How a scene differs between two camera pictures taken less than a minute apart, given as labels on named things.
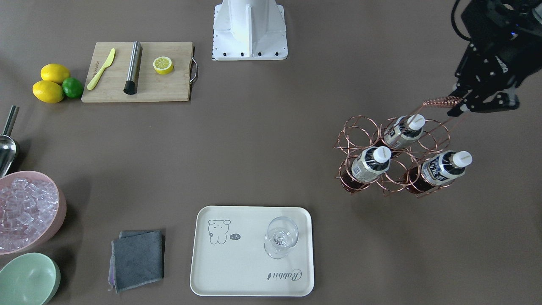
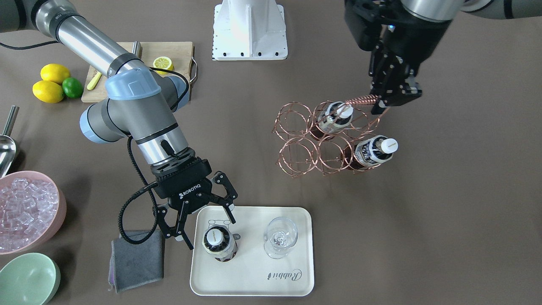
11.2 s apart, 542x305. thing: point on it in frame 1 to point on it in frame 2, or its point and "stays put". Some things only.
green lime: (72, 88) stays put
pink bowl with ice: (32, 208) stays put
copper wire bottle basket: (403, 153) to (305, 150)
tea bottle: (371, 163) to (219, 241)
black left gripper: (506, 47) to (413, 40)
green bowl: (29, 278) stays put
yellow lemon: (55, 73) stays put
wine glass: (282, 234) stays put
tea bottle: (405, 131) to (336, 115)
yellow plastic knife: (92, 83) stays put
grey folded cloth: (137, 258) stays put
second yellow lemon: (48, 91) stays put
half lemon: (163, 65) stays put
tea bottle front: (445, 167) to (370, 151)
